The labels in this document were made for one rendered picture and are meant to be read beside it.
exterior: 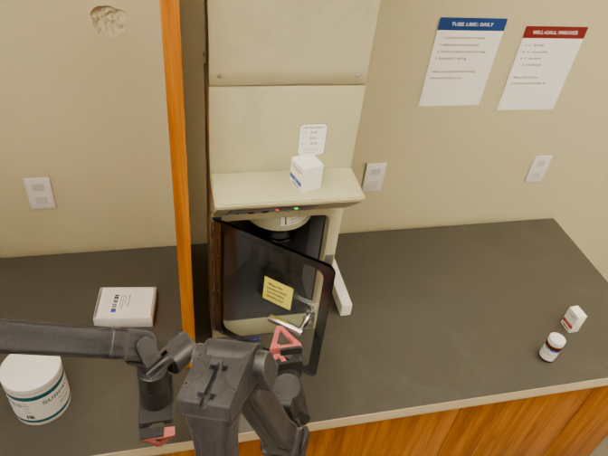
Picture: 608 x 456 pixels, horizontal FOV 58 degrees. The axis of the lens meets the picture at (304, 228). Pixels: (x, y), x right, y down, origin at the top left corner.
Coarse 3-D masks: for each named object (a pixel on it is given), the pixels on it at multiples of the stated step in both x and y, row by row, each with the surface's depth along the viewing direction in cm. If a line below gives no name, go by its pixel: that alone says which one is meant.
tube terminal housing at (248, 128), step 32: (224, 96) 108; (256, 96) 109; (288, 96) 111; (320, 96) 113; (352, 96) 114; (224, 128) 113; (256, 128) 114; (288, 128) 116; (352, 128) 120; (224, 160) 118; (256, 160) 120; (288, 160) 121; (320, 160) 123; (320, 256) 147
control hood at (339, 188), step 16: (224, 176) 118; (240, 176) 119; (256, 176) 120; (272, 176) 120; (288, 176) 121; (336, 176) 123; (352, 176) 123; (224, 192) 114; (240, 192) 115; (256, 192) 115; (272, 192) 116; (288, 192) 116; (304, 192) 117; (320, 192) 118; (336, 192) 118; (352, 192) 119; (224, 208) 112; (240, 208) 113; (256, 208) 115; (320, 208) 128
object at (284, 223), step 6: (300, 216) 138; (306, 216) 139; (252, 222) 137; (258, 222) 137; (264, 222) 136; (270, 222) 136; (276, 222) 135; (282, 222) 136; (288, 222) 136; (294, 222) 137; (300, 222) 138; (306, 222) 140; (264, 228) 136; (270, 228) 136; (276, 228) 136; (282, 228) 136; (288, 228) 136; (294, 228) 137
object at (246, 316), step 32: (224, 224) 125; (224, 256) 132; (256, 256) 127; (288, 256) 122; (224, 288) 139; (256, 288) 133; (320, 288) 123; (224, 320) 147; (256, 320) 141; (288, 320) 135; (320, 320) 129
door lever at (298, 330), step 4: (272, 316) 130; (304, 316) 130; (308, 316) 130; (268, 320) 130; (272, 320) 129; (276, 320) 129; (280, 320) 129; (284, 320) 129; (304, 320) 130; (308, 320) 130; (276, 324) 129; (280, 324) 128; (284, 324) 128; (288, 324) 128; (292, 324) 128; (304, 324) 129; (288, 328) 128; (292, 328) 128; (296, 328) 127; (300, 328) 128; (292, 332) 128; (296, 332) 127; (300, 332) 127
